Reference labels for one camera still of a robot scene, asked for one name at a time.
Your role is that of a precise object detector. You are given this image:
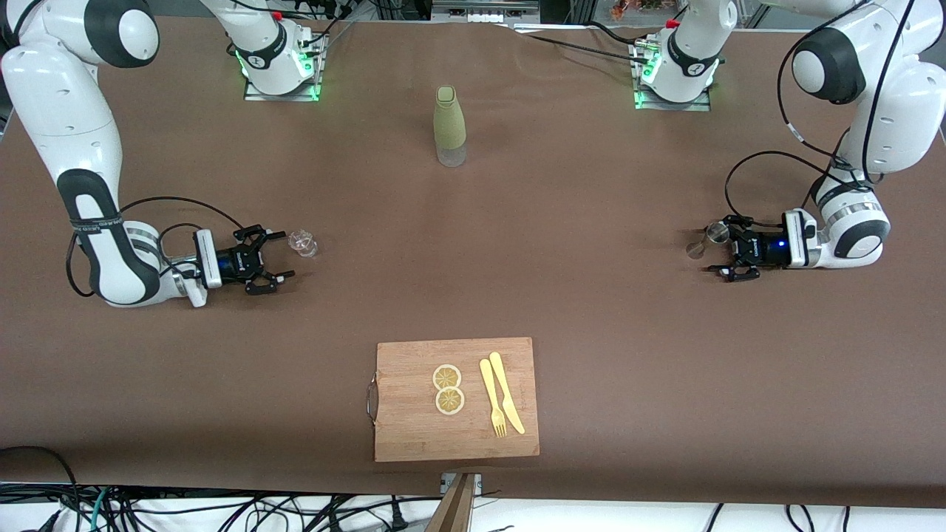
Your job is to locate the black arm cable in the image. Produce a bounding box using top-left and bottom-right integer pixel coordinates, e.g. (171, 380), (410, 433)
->
(65, 195), (249, 298)
(724, 0), (919, 224)

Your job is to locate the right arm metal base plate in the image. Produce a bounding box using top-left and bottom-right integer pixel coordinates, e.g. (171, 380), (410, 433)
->
(242, 31), (327, 103)

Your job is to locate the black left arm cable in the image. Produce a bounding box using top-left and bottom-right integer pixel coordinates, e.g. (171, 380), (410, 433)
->
(724, 0), (919, 224)

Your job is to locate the wooden post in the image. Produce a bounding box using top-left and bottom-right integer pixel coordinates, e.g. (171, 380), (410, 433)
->
(424, 474), (477, 532)

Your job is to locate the steel jigger measuring cup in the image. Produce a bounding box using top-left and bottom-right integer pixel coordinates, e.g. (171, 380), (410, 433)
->
(686, 222), (731, 260)

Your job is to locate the thick black floor cable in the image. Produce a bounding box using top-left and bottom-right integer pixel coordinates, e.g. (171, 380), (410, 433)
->
(0, 446), (84, 532)

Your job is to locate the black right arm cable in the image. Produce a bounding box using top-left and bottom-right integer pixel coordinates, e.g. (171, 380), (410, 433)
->
(65, 195), (249, 298)

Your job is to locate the small metal bracket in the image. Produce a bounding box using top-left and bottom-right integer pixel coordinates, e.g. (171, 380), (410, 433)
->
(440, 473), (483, 497)

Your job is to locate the yellow plastic fork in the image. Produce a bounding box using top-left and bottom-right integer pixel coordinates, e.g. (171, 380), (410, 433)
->
(479, 358), (508, 438)

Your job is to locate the black base cable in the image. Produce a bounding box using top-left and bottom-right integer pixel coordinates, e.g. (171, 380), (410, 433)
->
(514, 31), (657, 67)

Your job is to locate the grey power strip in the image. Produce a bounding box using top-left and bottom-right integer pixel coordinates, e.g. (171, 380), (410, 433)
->
(432, 0), (541, 25)

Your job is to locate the wooden cutting board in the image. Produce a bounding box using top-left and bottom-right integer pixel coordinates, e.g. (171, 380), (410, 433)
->
(367, 337), (540, 463)

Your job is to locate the brown table cloth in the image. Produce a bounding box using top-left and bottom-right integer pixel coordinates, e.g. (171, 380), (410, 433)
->
(0, 13), (946, 511)

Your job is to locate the yellow plastic knife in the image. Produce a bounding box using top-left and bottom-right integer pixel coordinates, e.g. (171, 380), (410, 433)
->
(489, 352), (526, 435)

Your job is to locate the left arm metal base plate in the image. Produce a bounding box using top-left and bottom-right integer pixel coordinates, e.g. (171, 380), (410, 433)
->
(630, 38), (715, 112)

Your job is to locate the green sleeved glass bottle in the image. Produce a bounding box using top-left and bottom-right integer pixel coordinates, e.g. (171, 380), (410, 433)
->
(433, 86), (468, 168)

